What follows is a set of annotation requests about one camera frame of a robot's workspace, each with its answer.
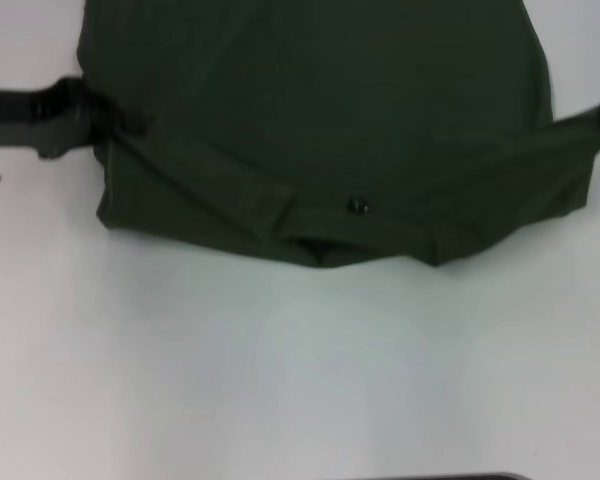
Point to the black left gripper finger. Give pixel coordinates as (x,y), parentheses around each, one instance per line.
(130,120)

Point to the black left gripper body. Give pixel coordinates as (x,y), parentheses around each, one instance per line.
(50,107)

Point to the dark green FREE! t-shirt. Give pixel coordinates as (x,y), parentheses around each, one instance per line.
(305,125)

